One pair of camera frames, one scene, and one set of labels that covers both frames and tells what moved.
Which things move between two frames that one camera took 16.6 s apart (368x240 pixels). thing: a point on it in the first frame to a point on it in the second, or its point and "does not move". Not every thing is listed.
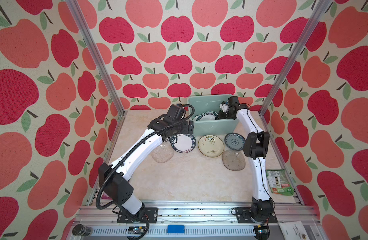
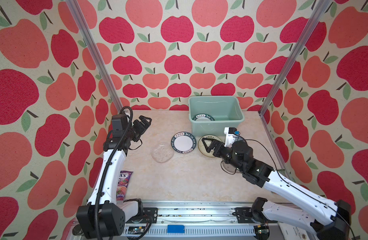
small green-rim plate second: [183, 143] does not move
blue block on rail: [174, 228] does not move
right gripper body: [225, 115] to [228, 154]
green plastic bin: [204, 103] does not move
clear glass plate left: [163, 153] does not move
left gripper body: [183, 129] to [137, 129]
